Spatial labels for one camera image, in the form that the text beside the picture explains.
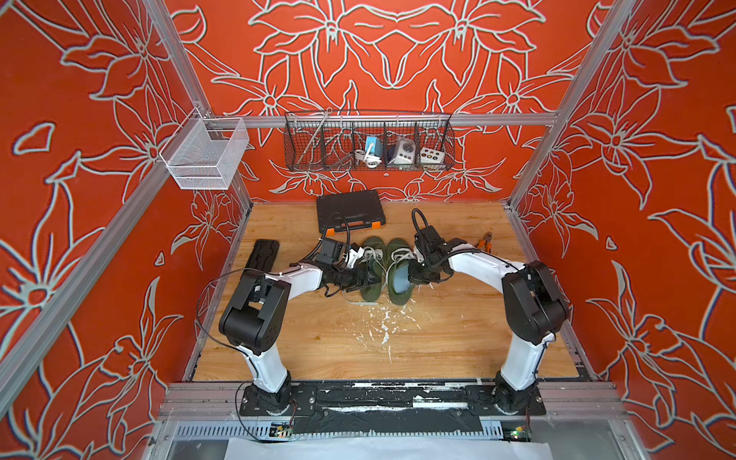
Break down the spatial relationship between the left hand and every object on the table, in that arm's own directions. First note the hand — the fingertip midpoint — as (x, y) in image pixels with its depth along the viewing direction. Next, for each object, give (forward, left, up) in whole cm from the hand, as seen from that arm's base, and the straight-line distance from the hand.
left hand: (374, 281), depth 89 cm
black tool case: (+34, +12, -3) cm, 36 cm away
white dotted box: (+36, -17, +23) cm, 46 cm away
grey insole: (+4, -9, -5) cm, 11 cm away
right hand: (+3, -9, -2) cm, 10 cm away
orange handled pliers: (+22, -40, -4) cm, 46 cm away
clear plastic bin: (+31, +59, +24) cm, 71 cm away
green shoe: (+10, +1, +2) cm, 11 cm away
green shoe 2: (+11, -7, +1) cm, 13 cm away
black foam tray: (+11, +41, -5) cm, 43 cm away
